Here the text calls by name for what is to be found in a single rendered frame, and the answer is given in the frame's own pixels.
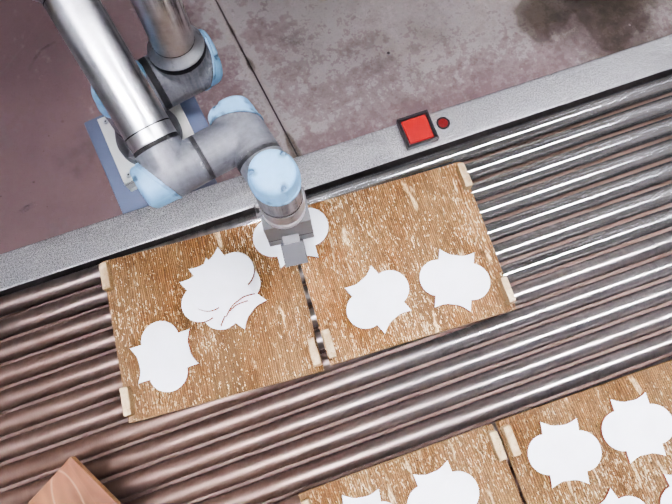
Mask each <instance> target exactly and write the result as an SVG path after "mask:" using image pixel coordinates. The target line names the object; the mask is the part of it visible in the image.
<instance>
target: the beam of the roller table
mask: <svg viewBox="0 0 672 504"><path fill-rule="evenodd" d="M670 74H672V34H671V35H668V36H665V37H662V38H659V39H656V40H653V41H650V42H647V43H644V44H641V45H638V46H635V47H631V48H628V49H625V50H622V51H619V52H616V53H613V54H610V55H607V56H604V57H601V58H598V59H595V60H592V61H589V62H586V63H583V64H580V65H577V66H573V67H570V68H567V69H564V70H561V71H558V72H555V73H552V74H549V75H546V76H543V77H540V78H537V79H534V80H531V81H528V82H525V83H522V84H519V85H515V86H512V87H509V88H506V89H503V90H500V91H497V92H494V93H491V94H488V95H485V96H482V97H479V98H476V99H473V100H470V101H467V102H464V103H461V104H457V105H454V106H451V107H448V108H445V109H442V110H439V111H436V112H433V113H430V114H429V115H430V117H431V120H432V122H433V124H434V127H435V129H436V131H437V134H438V136H439V140H438V141H436V142H433V143H430V144H427V145H424V146H421V147H418V148H415V149H412V150H409V151H408V150H407V148H406V146H405V143H404V141H403V138H402V136H401V134H400V131H399V129H398V126H397V124H396V125H393V126H390V127H387V128H384V129H381V130H378V131H375V132H372V133H369V134H366V135H363V136H360V137H357V138H354V139H351V140H348V141H344V142H341V143H338V144H335V145H332V146H329V147H326V148H323V149H320V150H317V151H314V152H311V153H308V154H305V155H302V156H299V157H296V158H293V160H294V161H295V163H296V164H297V166H298V168H299V171H300V174H301V186H302V187H304V191H305V195H309V194H312V193H315V192H318V191H321V190H324V189H327V188H330V187H333V186H336V185H339V184H342V183H345V182H348V181H351V180H354V179H357V178H360V177H363V176H366V175H369V174H372V173H375V172H378V171H381V170H384V169H387V168H390V167H393V166H396V165H399V164H402V163H405V162H408V161H411V160H414V159H417V158H420V157H423V156H426V155H429V154H432V153H435V152H438V151H441V150H444V149H447V148H450V147H453V146H456V145H459V144H462V143H465V142H468V141H471V140H474V139H477V138H480V137H483V136H486V135H489V134H492V133H495V132H498V131H501V130H504V129H507V128H510V127H513V126H516V125H519V124H522V123H525V122H528V121H531V120H534V119H537V118H540V117H543V116H546V115H549V114H552V113H555V112H558V111H561V110H564V109H567V108H570V107H573V106H576V105H579V104H582V103H585V102H588V101H591V100H594V99H597V98H600V97H603V96H606V95H609V94H612V93H615V92H618V91H621V90H624V89H627V88H630V87H633V86H636V85H640V84H643V83H646V82H649V81H652V80H655V79H658V78H661V77H664V76H667V75H670ZM440 117H446V118H448V119H449V121H450V126H449V127H448V128H447V129H440V128H438V127H437V125H436V121H437V119H438V118H440ZM256 202H257V200H256V198H255V196H254V194H253V193H252V191H251V189H250V187H249V186H248V184H247V183H246V181H245V179H244V178H243V176H242V175H241V176H238V177H235V178H232V179H228V180H225V181H222V182H219V183H216V184H213V185H210V186H207V187H204V188H201V189H198V190H195V191H192V192H190V193H188V194H186V195H184V196H182V198H181V199H177V200H175V201H173V202H171V203H169V204H167V205H165V206H163V207H161V208H158V209H157V208H153V207H151V206H150V205H149V206H146V207H143V208H140V209H137V210H134V211H131V212H128V213H125V214H122V215H119V216H115V217H112V218H109V219H106V220H103V221H100V222H97V223H94V224H91V225H88V226H85V227H82V228H79V229H76V230H73V231H70V232H67V233H64V234H61V235H57V236H54V237H51V238H48V239H45V240H42V241H39V242H36V243H33V244H30V245H27V246H24V247H21V248H18V249H15V250H12V251H9V252H6V253H3V254H0V297H2V296H5V295H8V294H11V293H14V292H17V291H20V290H23V289H26V288H29V287H32V286H35V285H38V284H41V283H44V282H47V281H50V280H53V279H56V278H59V277H62V276H65V275H68V274H71V273H74V272H77V271H80V270H83V269H86V268H89V267H92V266H95V265H98V264H100V263H102V262H103V261H106V260H110V259H114V258H118V257H122V256H125V255H128V254H131V253H134V252H137V251H140V250H143V249H146V248H149V247H152V246H155V245H158V244H161V243H164V242H167V241H170V240H173V239H176V238H179V237H182V236H185V235H188V234H191V233H194V232H197V231H200V230H203V229H206V228H209V227H213V226H216V225H219V224H222V223H225V222H228V221H231V220H234V219H237V218H240V217H243V216H246V215H249V214H252V213H255V208H254V205H255V203H256Z"/></svg>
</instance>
